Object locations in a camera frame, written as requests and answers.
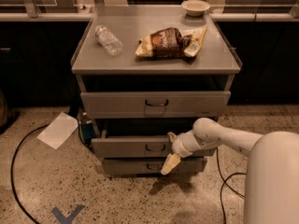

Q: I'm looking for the black cable left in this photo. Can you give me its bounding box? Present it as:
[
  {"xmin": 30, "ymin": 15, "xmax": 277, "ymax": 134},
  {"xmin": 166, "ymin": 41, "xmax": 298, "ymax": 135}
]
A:
[{"xmin": 10, "ymin": 123, "xmax": 50, "ymax": 224}]

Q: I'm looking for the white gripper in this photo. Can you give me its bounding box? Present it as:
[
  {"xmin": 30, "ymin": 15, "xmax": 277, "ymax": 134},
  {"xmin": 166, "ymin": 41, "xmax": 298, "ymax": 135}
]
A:
[{"xmin": 161, "ymin": 131, "xmax": 202, "ymax": 175}]

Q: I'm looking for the yellow snack bag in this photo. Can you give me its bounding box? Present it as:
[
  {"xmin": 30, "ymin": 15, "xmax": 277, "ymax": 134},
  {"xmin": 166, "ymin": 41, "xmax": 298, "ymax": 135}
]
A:
[{"xmin": 135, "ymin": 27, "xmax": 206, "ymax": 58}]

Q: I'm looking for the grey bottom drawer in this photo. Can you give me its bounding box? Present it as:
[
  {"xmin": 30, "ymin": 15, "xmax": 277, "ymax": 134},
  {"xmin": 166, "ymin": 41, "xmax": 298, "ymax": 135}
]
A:
[{"xmin": 102, "ymin": 157, "xmax": 207, "ymax": 175}]

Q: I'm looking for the grey drawer cabinet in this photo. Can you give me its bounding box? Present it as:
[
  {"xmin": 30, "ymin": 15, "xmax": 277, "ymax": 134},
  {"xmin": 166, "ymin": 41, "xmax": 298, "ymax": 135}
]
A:
[{"xmin": 70, "ymin": 5, "xmax": 243, "ymax": 176}]

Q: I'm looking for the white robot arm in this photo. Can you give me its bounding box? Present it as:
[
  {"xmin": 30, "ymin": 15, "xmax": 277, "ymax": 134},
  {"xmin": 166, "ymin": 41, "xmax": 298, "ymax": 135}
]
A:
[{"xmin": 161, "ymin": 118, "xmax": 299, "ymax": 224}]

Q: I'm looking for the grey top drawer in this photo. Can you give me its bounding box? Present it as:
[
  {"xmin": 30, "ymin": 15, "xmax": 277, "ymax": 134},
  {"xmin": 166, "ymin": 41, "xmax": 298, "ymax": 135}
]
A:
[{"xmin": 81, "ymin": 91, "xmax": 231, "ymax": 119}]

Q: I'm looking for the clear plastic bottle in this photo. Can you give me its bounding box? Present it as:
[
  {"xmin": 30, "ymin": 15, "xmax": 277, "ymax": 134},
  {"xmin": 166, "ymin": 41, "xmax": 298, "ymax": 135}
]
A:
[{"xmin": 95, "ymin": 25, "xmax": 122, "ymax": 56}]

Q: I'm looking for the blue box behind cabinet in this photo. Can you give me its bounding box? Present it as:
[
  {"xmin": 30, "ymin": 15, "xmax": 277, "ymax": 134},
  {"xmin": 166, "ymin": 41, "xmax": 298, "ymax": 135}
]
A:
[{"xmin": 80, "ymin": 110, "xmax": 95, "ymax": 144}]

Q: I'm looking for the brown chip bag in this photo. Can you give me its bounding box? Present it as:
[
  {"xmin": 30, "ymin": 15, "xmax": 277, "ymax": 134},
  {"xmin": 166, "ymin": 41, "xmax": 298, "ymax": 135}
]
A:
[{"xmin": 150, "ymin": 27, "xmax": 192, "ymax": 58}]

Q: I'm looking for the grey drawer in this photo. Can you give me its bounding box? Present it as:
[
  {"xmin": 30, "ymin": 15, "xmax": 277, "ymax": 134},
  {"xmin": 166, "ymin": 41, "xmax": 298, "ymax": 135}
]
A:
[
  {"xmin": 102, "ymin": 157, "xmax": 207, "ymax": 175},
  {"xmin": 81, "ymin": 91, "xmax": 231, "ymax": 119},
  {"xmin": 92, "ymin": 135, "xmax": 172, "ymax": 159}
]

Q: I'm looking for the black cable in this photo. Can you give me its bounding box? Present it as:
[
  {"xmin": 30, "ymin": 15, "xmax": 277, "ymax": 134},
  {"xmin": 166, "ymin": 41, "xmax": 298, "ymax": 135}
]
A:
[
  {"xmin": 215, "ymin": 147, "xmax": 248, "ymax": 224},
  {"xmin": 10, "ymin": 123, "xmax": 50, "ymax": 224}
]

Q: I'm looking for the white bowl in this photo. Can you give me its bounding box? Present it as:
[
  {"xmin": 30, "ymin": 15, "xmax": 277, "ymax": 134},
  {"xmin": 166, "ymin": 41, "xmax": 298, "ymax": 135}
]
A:
[{"xmin": 181, "ymin": 0, "xmax": 210, "ymax": 17}]

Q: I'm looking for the black cable right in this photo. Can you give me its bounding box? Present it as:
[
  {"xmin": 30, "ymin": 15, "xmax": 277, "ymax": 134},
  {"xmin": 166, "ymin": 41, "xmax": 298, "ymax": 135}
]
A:
[{"xmin": 215, "ymin": 147, "xmax": 248, "ymax": 224}]

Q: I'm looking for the white paper sheet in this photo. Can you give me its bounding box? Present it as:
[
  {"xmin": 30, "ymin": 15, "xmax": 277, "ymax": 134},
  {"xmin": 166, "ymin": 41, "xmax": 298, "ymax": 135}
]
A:
[{"xmin": 37, "ymin": 113, "xmax": 78, "ymax": 149}]

